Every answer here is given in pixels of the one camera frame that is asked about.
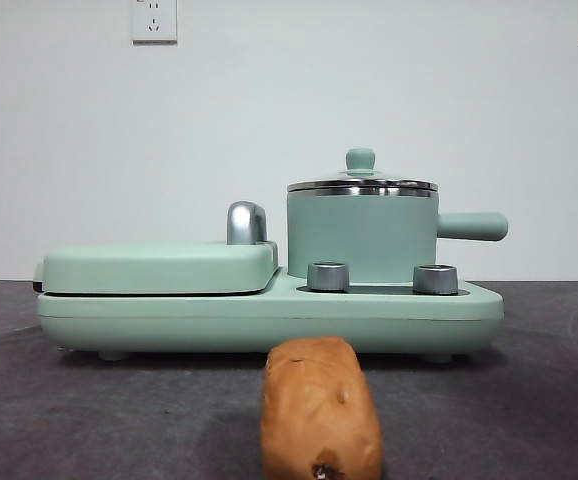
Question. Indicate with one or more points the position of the brown potato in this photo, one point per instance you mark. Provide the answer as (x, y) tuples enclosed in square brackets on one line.
[(319, 410)]

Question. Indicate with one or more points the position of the glass pot lid green knob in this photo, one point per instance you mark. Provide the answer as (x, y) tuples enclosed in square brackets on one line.
[(361, 160)]

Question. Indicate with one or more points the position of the white wall socket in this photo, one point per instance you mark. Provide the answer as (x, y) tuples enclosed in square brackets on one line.
[(154, 22)]

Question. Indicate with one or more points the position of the silver control knob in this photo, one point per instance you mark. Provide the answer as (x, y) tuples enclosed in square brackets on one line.
[(328, 276), (435, 279)]

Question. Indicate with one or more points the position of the mint green breakfast machine base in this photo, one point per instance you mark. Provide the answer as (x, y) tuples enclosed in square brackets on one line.
[(269, 320)]

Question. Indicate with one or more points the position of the mint green griddle cover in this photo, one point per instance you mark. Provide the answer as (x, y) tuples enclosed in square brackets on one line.
[(154, 267)]

